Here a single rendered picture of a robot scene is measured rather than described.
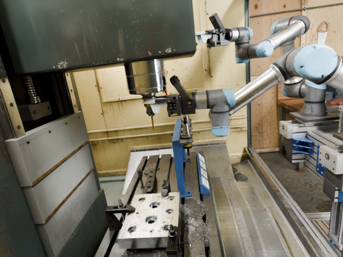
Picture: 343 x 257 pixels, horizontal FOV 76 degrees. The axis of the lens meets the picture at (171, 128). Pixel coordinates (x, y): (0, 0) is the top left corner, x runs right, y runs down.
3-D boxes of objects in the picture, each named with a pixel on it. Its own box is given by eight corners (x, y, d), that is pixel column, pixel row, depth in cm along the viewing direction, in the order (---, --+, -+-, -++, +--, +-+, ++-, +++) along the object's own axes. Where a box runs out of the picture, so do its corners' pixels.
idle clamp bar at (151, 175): (157, 177, 143) (155, 168, 142) (155, 200, 119) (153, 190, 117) (149, 178, 143) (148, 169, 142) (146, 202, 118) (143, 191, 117)
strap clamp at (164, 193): (171, 196, 121) (168, 172, 116) (170, 212, 108) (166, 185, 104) (165, 197, 121) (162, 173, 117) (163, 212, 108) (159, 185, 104)
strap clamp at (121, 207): (139, 224, 102) (133, 196, 98) (137, 229, 99) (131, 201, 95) (112, 225, 104) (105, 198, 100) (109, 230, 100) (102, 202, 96)
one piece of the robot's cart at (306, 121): (333, 116, 158) (333, 107, 156) (356, 124, 137) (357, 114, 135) (282, 121, 162) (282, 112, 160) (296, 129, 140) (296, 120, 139)
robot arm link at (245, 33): (254, 41, 122) (253, 24, 120) (239, 42, 118) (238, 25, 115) (244, 43, 129) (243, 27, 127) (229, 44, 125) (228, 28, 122)
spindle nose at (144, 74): (131, 92, 97) (126, 63, 94) (167, 87, 97) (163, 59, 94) (125, 96, 82) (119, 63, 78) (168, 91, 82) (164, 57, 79)
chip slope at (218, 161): (227, 166, 205) (225, 140, 198) (246, 216, 138) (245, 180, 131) (135, 174, 214) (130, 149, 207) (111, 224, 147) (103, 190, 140)
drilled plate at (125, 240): (180, 200, 110) (179, 191, 108) (178, 246, 82) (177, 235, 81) (136, 203, 112) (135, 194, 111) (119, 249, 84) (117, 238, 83)
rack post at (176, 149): (191, 191, 123) (186, 142, 115) (191, 197, 118) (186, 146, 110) (173, 193, 124) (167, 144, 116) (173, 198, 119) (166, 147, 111)
